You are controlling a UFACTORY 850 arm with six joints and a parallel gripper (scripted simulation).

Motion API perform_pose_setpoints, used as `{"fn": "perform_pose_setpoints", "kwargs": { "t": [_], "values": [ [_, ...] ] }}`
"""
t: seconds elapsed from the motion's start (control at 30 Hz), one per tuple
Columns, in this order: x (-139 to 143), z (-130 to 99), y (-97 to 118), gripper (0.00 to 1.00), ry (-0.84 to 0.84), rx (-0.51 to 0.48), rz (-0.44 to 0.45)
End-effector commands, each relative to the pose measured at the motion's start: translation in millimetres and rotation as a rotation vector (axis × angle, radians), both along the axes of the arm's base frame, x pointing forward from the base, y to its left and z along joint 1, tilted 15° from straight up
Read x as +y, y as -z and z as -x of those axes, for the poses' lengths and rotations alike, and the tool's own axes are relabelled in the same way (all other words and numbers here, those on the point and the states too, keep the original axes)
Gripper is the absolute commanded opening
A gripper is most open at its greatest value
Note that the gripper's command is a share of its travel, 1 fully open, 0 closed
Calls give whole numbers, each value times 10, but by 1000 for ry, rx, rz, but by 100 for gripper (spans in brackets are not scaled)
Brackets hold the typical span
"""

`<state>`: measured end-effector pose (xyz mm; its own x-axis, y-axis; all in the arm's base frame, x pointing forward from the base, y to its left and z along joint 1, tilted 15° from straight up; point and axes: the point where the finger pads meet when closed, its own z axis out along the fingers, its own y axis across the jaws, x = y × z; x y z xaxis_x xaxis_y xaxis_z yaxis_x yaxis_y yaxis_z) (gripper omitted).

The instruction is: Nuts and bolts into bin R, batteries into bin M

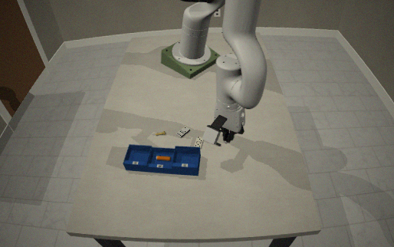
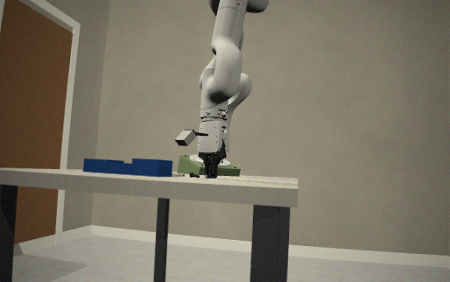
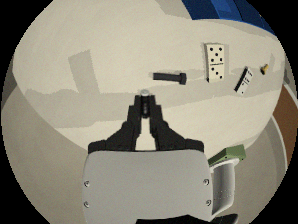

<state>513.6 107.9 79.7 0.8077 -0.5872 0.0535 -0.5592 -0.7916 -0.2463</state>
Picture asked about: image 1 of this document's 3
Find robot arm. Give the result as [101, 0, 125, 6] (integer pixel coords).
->
[172, 0, 267, 144]

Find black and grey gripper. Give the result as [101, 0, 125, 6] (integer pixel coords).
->
[214, 103, 245, 143]

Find blue bin rack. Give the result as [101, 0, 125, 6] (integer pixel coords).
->
[123, 144, 201, 176]

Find white domino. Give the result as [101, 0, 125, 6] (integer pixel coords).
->
[194, 136, 203, 149]
[176, 127, 190, 138]

